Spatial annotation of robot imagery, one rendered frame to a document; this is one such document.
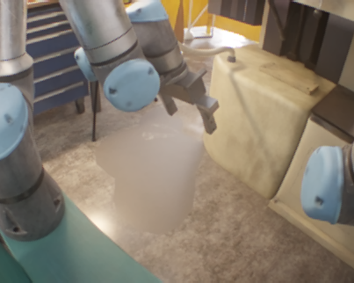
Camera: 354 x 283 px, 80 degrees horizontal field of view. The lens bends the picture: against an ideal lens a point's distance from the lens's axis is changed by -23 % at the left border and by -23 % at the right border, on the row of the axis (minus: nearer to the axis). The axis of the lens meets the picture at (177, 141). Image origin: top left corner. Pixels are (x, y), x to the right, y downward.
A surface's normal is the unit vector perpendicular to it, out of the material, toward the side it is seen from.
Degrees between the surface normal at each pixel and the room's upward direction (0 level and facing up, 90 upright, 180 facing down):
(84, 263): 0
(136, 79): 90
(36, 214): 73
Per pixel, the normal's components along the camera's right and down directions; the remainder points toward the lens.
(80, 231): 0.07, -0.78
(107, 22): 0.53, 0.53
